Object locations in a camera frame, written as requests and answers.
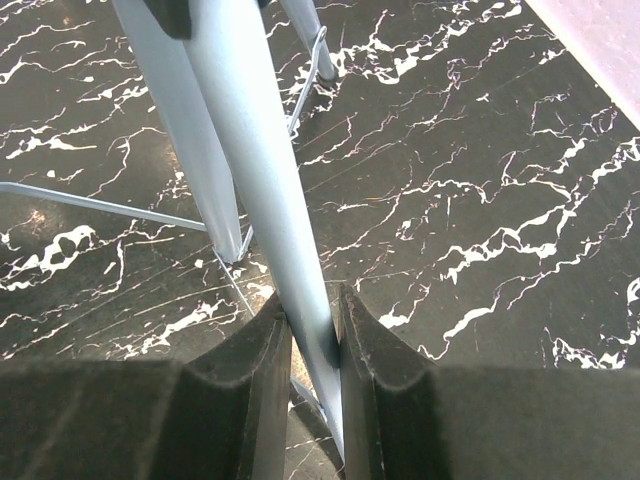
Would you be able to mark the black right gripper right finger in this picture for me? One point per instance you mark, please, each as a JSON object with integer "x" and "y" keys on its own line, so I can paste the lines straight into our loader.
{"x": 408, "y": 418}

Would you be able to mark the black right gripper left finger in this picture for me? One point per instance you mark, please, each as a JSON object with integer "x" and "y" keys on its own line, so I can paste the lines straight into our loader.
{"x": 222, "y": 415}

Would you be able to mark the blue music stand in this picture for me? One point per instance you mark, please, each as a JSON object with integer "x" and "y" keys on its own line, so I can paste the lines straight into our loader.
{"x": 209, "y": 70}

